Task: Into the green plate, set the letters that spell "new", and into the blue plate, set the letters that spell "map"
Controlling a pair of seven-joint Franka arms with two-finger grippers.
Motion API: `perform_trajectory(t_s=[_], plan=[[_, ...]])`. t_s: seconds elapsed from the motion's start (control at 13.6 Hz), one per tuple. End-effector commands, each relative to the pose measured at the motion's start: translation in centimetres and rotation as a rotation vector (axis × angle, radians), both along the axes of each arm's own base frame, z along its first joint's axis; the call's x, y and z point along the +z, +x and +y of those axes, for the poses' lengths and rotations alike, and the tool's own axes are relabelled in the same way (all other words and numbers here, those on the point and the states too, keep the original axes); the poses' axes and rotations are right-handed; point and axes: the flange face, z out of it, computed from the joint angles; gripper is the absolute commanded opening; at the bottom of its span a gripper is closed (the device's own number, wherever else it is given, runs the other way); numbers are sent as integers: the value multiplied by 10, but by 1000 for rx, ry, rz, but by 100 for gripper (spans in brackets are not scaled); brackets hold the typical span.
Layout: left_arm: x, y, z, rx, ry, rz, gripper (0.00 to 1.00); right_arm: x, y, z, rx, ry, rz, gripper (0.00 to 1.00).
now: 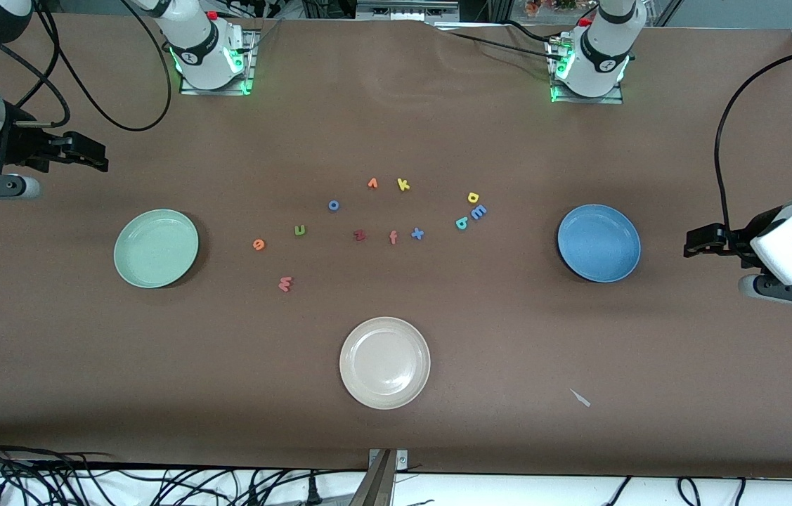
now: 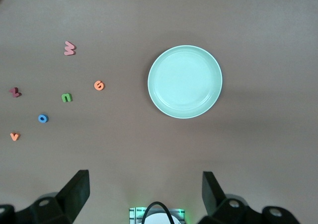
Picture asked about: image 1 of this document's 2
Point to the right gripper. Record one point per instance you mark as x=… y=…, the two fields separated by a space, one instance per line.
x=22 y=143

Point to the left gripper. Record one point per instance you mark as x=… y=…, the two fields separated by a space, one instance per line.
x=742 y=239

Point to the blue foam letter E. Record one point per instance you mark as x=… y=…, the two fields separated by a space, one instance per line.
x=478 y=211

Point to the pink foam letter w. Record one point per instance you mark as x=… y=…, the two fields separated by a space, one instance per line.
x=285 y=284

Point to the teal foam letter a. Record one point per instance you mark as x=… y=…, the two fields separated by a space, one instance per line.
x=458 y=223

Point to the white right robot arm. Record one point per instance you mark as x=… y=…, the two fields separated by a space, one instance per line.
x=202 y=49

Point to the blue plate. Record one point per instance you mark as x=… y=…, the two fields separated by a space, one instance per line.
x=599 y=243

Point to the green plate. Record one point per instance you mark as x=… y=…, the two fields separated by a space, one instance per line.
x=156 y=248

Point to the small white paper scrap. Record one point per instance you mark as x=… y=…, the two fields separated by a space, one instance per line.
x=580 y=398

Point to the colourful flower item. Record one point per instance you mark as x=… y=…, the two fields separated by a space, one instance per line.
x=543 y=7

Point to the beige plate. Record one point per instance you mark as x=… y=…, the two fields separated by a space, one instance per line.
x=384 y=362

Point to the grey metal box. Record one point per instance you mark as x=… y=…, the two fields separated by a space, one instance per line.
x=403 y=10

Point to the black power plug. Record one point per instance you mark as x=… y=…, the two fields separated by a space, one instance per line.
x=311 y=492
x=253 y=495

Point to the dark grey metal bar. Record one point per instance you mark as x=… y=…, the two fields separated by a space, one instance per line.
x=376 y=485

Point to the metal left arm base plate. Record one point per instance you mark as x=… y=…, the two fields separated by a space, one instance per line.
x=613 y=100

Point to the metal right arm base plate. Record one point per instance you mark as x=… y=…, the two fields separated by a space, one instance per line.
x=252 y=67

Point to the silver table edge bracket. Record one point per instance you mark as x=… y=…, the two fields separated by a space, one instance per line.
x=402 y=458

